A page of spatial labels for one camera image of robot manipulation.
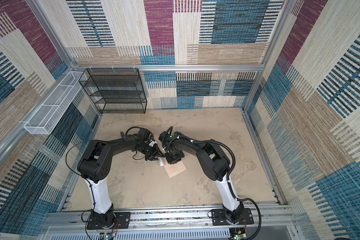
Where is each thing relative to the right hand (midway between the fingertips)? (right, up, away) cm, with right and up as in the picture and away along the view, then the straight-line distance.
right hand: (175, 164), depth 92 cm
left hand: (-7, +6, +1) cm, 9 cm away
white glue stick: (-8, +3, -3) cm, 9 cm away
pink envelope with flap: (-1, -2, -3) cm, 4 cm away
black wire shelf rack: (-44, +49, +17) cm, 68 cm away
